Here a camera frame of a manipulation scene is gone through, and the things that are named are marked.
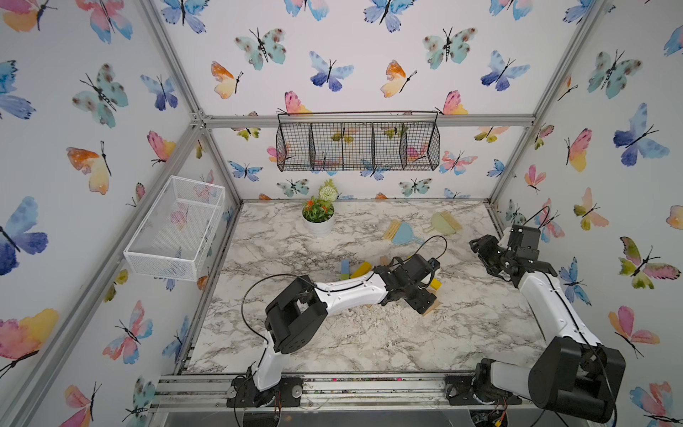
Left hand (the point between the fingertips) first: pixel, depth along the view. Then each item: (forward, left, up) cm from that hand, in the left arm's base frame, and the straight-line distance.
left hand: (427, 292), depth 83 cm
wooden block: (-1, -4, -9) cm, 9 cm away
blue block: (+15, +26, -8) cm, 31 cm away
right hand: (+12, -16, +9) cm, 22 cm away
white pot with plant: (+29, +35, +7) cm, 46 cm away
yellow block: (+8, -6, -10) cm, 14 cm away
